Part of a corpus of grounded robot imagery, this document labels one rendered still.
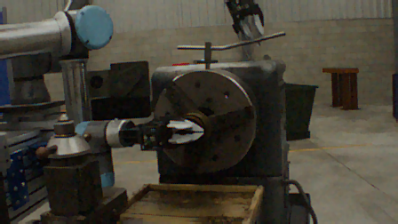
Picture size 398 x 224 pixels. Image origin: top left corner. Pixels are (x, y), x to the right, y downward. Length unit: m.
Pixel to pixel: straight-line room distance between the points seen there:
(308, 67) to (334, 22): 1.57
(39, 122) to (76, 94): 0.30
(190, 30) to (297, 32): 3.15
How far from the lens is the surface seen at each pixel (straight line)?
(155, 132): 0.96
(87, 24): 1.01
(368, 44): 12.33
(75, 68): 1.16
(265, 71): 1.25
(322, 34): 11.80
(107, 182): 1.09
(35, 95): 1.45
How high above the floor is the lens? 1.25
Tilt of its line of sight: 7 degrees down
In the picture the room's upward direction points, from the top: 4 degrees counter-clockwise
